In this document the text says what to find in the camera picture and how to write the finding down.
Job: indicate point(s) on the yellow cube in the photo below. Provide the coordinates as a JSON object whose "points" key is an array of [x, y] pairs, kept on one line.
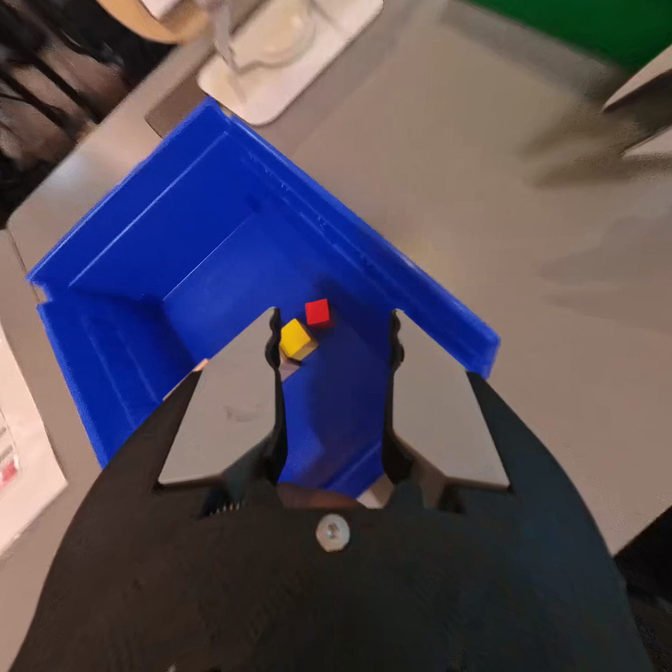
{"points": [[294, 338]]}

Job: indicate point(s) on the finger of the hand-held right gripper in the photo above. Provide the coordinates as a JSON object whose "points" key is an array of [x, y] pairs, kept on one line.
{"points": [[645, 78], [653, 141]]}

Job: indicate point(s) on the green plastic bin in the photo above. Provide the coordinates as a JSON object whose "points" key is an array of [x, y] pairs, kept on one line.
{"points": [[577, 26]]}

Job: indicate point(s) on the medium wooden cube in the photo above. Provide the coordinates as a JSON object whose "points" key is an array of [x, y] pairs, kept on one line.
{"points": [[287, 368]]}

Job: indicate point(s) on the instruction sheet stand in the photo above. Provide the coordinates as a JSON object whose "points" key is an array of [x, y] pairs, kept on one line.
{"points": [[294, 57]]}

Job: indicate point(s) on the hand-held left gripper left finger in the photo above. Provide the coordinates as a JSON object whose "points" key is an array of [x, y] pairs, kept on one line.
{"points": [[231, 414]]}

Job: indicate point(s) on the small red cube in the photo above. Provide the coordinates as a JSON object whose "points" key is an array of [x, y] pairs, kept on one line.
{"points": [[317, 312]]}

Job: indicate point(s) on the large blue plastic bin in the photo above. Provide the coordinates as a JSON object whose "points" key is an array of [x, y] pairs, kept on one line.
{"points": [[210, 252]]}

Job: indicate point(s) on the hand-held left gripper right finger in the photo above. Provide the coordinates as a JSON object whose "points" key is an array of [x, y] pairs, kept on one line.
{"points": [[441, 420]]}

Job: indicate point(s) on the white printed sheet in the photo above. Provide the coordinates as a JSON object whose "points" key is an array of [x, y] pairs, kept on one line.
{"points": [[26, 446]]}

